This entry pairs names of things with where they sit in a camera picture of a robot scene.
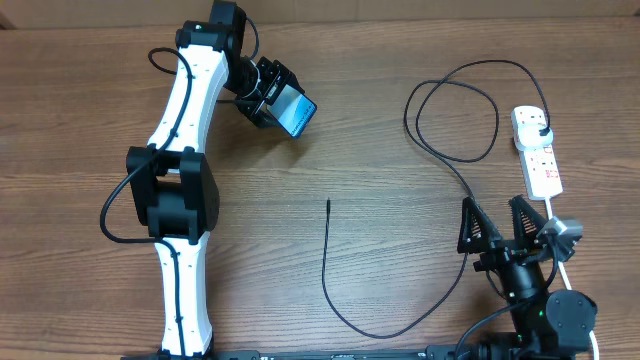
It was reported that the blue Samsung smartphone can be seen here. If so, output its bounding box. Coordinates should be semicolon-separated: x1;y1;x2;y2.
267;85;317;138

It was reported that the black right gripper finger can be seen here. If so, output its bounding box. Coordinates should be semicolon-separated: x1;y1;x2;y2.
457;197;503;253
508;195;547;246

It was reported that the white power strip cord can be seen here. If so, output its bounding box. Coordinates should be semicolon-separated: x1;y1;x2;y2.
543;197;601;360

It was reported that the white charger plug adapter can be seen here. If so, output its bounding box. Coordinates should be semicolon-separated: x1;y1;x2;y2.
514;122;554;151

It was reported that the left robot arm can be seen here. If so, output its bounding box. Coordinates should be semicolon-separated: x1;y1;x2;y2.
124;1;317;359

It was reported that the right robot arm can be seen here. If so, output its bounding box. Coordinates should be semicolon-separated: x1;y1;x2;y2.
449;195;598;359

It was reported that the white power strip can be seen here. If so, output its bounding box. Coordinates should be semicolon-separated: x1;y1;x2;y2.
510;104;565;202

